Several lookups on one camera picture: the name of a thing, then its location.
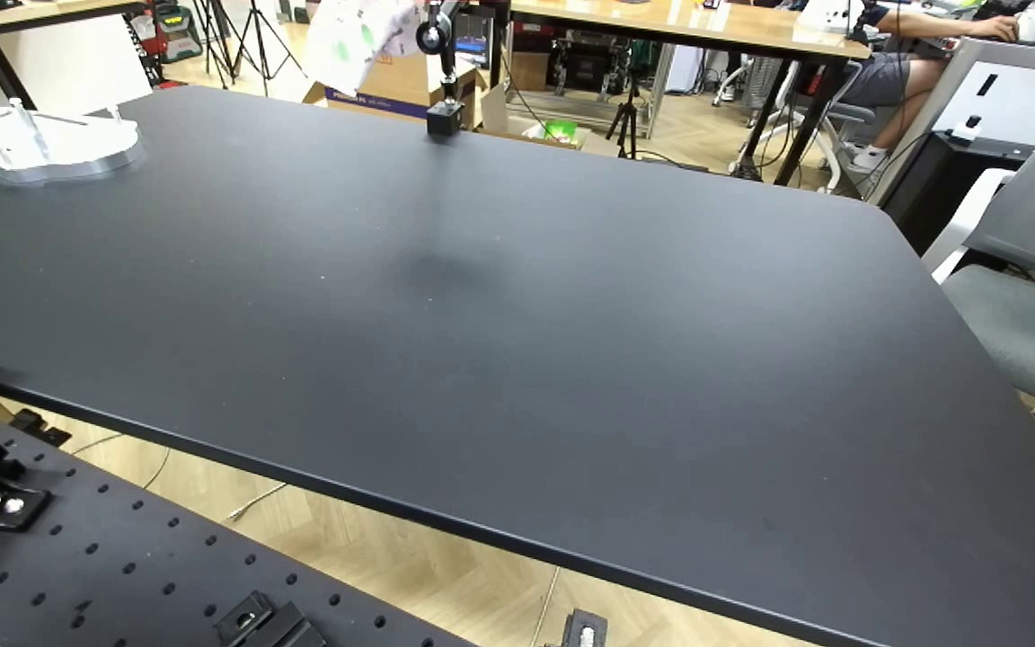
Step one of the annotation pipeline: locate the black hanger stand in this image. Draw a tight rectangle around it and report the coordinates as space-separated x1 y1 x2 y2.
413 8 471 147

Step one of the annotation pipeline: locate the green object on floor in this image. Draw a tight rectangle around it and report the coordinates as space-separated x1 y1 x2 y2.
540 116 589 151

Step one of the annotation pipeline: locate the black clamp with silver insert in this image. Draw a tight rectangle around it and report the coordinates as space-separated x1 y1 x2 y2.
556 607 615 647

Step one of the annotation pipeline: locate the long wooden desk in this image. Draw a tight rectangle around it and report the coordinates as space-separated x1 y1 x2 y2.
507 0 876 191

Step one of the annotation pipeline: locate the tall black tripod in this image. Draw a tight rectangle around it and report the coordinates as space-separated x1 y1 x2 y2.
221 0 308 91

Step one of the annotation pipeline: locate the black table clamp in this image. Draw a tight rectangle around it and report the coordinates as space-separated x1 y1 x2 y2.
207 590 332 647

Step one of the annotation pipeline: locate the seated person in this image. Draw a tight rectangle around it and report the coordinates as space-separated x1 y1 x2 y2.
840 0 1021 180

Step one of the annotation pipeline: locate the black perforated mounting board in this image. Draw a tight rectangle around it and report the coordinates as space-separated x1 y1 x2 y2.
0 407 474 647

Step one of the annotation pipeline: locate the black edge clamp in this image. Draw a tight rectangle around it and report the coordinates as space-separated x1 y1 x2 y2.
5 407 72 449

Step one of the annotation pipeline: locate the grey office chair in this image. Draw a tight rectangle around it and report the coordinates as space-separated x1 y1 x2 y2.
937 110 1035 425

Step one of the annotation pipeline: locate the white board panel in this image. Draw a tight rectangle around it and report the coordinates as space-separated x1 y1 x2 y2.
0 10 158 118

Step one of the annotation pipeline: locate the white panel with slots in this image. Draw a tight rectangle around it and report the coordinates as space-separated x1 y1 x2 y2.
931 53 1035 154

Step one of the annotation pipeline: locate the wooden desk with black legs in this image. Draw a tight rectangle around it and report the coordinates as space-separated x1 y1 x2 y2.
0 0 149 116

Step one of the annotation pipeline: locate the small black camera tripod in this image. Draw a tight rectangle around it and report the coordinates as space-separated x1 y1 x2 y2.
603 73 655 163

